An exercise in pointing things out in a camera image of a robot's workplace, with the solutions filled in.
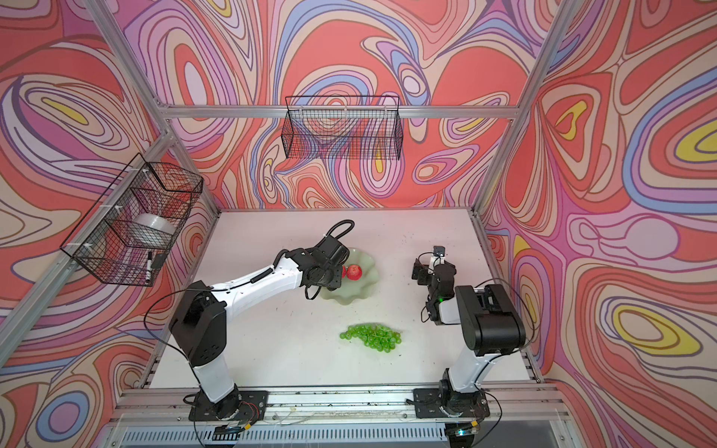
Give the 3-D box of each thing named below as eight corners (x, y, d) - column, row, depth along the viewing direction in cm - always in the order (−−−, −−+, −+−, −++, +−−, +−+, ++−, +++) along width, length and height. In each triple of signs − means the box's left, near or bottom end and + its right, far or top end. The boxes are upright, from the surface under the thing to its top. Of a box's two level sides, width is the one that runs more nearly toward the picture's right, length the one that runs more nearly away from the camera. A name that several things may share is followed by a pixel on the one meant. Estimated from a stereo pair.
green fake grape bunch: (341, 339, 87) (340, 333, 83) (348, 321, 90) (347, 315, 87) (396, 357, 83) (398, 352, 79) (401, 337, 87) (403, 332, 83)
